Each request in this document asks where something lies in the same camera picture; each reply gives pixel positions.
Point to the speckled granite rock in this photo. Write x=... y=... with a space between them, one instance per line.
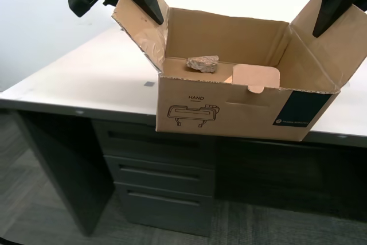
x=203 y=62

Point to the cardboard box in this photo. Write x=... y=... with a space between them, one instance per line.
x=229 y=107

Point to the grey tape square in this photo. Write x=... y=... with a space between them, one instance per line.
x=149 y=84

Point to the dark grey drawer front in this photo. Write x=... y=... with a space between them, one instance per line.
x=155 y=144
x=163 y=176
x=166 y=210

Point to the dark desk side panel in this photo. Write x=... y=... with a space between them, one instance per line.
x=66 y=164

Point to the dark desk modesty panel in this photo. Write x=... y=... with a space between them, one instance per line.
x=286 y=176

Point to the dark grey drawer pedestal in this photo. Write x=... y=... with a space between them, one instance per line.
x=160 y=176

